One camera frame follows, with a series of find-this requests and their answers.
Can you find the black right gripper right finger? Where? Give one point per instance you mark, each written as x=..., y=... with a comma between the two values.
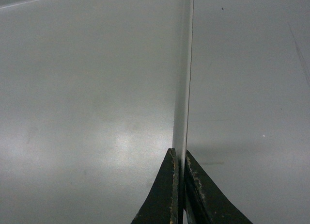
x=205, y=202

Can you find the grey rectangular serving tray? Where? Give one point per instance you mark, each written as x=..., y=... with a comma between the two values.
x=92, y=95

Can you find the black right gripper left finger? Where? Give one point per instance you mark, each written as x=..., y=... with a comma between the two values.
x=161, y=205

